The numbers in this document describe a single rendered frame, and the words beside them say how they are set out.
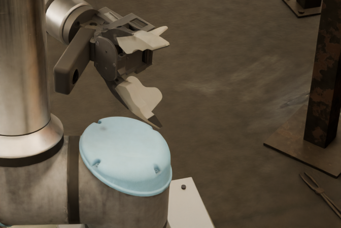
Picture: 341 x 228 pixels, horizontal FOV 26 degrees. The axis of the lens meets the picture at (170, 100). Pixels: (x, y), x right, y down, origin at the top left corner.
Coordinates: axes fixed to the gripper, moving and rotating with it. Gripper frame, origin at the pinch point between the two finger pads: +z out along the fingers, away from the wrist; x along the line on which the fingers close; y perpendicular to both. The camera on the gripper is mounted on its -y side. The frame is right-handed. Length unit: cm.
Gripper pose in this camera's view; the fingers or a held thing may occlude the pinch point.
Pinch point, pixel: (162, 91)
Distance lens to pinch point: 105.1
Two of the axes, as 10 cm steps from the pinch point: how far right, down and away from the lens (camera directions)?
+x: -0.7, 7.8, 6.2
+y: 6.9, -4.1, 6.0
